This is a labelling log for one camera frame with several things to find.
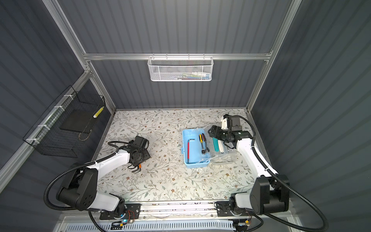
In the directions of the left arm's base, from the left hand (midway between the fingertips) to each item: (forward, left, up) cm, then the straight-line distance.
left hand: (145, 157), depth 91 cm
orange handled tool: (-5, +3, -1) cm, 6 cm away
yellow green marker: (+15, +23, +26) cm, 38 cm away
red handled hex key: (+5, -28, -1) cm, 29 cm away
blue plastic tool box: (+5, -35, -4) cm, 36 cm away
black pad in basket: (+8, +28, +28) cm, 41 cm away
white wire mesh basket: (+73, -25, +20) cm, 80 cm away
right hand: (+5, -44, +16) cm, 47 cm away
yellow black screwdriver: (+8, -36, +7) cm, 38 cm away
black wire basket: (-3, +36, +31) cm, 48 cm away
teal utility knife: (0, -45, +10) cm, 46 cm away
